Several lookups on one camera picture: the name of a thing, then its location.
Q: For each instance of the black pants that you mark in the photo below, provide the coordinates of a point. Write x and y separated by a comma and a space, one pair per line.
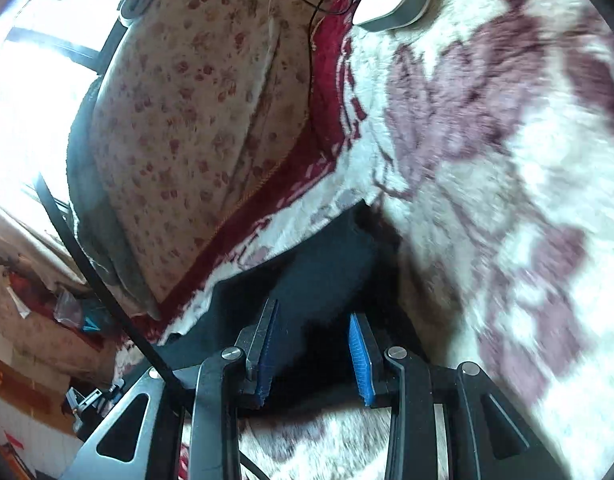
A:
327, 270

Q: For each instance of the beige floral quilt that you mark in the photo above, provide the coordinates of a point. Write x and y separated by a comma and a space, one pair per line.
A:
187, 110

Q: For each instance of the grey fleece garment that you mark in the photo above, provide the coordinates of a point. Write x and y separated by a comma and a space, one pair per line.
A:
97, 230

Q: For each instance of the window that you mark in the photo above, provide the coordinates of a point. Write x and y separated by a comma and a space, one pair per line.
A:
37, 85

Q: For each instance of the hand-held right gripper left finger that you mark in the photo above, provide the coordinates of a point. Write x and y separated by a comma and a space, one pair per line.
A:
266, 360

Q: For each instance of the red and white plush blanket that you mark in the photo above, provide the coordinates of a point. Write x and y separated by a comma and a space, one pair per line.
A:
487, 160

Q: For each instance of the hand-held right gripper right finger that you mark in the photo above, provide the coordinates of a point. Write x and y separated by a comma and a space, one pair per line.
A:
361, 360

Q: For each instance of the clear plastic bag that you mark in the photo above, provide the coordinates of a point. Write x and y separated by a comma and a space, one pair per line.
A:
67, 305

